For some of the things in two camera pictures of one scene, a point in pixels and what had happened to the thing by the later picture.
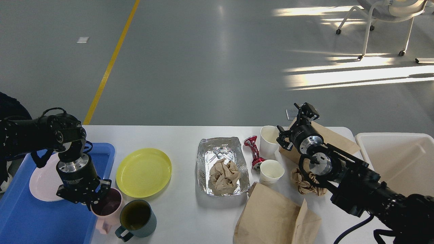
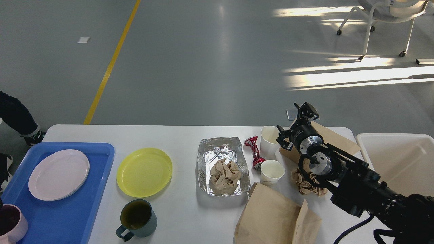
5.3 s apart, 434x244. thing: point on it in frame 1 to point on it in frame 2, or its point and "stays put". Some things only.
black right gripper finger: [306, 112] stays put
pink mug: [106, 209] to [14, 225]
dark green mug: [137, 219] stays put
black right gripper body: [298, 134] stays put
